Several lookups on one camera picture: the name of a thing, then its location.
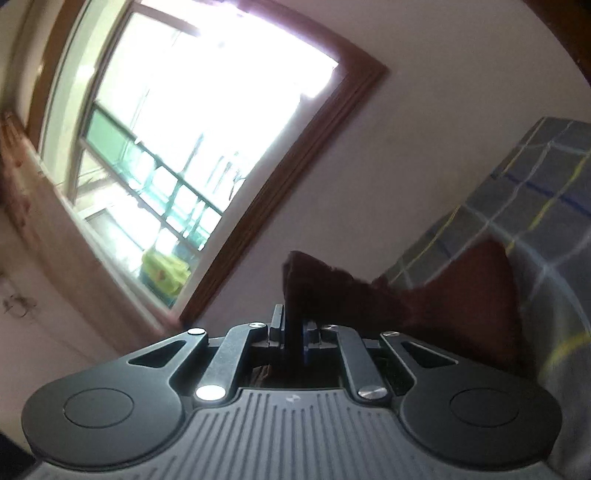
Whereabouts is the maroon puffer jacket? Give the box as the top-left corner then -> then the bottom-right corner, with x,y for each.
283,240 -> 536,380

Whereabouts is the green yellow cloth outside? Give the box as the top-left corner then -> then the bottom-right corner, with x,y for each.
139,249 -> 190,305

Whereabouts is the floral beige curtain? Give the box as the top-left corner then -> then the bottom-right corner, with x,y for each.
1,112 -> 135,352

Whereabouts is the grey plaid bed sheet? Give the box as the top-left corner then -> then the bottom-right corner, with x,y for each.
384,117 -> 591,479

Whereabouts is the black power cable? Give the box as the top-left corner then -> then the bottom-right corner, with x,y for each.
0,271 -> 40,319

